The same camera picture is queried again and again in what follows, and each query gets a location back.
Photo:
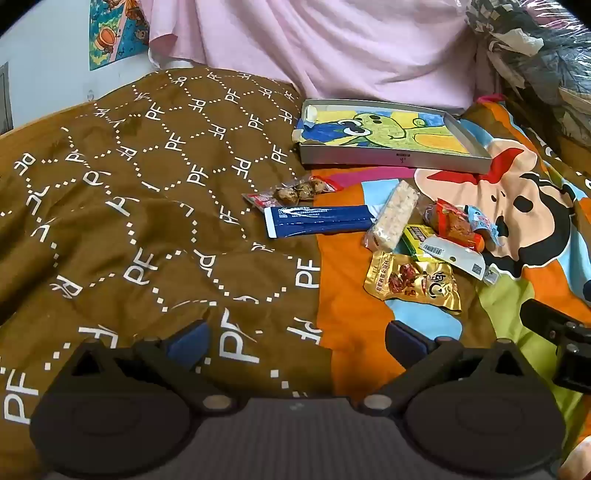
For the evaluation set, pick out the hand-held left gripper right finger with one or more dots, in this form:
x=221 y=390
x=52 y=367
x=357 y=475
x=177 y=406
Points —
x=406 y=344

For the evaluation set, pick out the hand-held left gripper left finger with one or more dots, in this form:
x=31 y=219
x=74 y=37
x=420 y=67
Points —
x=189 y=344

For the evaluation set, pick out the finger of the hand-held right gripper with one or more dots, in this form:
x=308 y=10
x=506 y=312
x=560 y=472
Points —
x=540 y=318

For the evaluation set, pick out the gold snack packet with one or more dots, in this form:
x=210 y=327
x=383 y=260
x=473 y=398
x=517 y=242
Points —
x=411 y=281

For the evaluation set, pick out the white barcode snack packet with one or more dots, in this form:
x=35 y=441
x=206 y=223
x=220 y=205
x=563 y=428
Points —
x=455 y=256

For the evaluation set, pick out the red orange snack packet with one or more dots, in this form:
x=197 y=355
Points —
x=461 y=224

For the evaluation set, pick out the dark brown snack packet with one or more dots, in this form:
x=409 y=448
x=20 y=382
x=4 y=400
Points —
x=431 y=217

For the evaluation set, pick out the rice cracker bar packet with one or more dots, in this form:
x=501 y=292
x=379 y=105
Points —
x=392 y=214

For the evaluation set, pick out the blue long snack packet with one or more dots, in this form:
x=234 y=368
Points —
x=318 y=220

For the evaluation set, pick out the grey shallow box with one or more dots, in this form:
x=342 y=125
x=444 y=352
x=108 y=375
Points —
x=397 y=159

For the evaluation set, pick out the clear packet of brown snacks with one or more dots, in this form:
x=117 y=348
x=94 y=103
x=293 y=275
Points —
x=295 y=191

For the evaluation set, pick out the cartoon printed blanket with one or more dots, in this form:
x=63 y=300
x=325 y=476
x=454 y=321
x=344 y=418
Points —
x=360 y=300

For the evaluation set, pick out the person's leg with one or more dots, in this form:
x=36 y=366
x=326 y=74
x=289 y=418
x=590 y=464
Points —
x=577 y=459

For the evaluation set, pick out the green yellow snack packet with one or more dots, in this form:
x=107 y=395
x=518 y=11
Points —
x=413 y=237

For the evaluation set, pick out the light blue small packet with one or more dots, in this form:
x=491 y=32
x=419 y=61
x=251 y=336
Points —
x=482 y=221

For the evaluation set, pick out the brown patterned quilt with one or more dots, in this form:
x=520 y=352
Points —
x=138 y=207

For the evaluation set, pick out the clear plastic bag of clothes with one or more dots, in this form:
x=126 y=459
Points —
x=535 y=46

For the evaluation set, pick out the pink cloth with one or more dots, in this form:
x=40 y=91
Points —
x=323 y=46

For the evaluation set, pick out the dark framed wall panel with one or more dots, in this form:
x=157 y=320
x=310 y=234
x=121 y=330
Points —
x=4 y=97

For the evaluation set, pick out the cartoon wall poster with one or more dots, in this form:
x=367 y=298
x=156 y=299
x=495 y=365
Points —
x=115 y=32

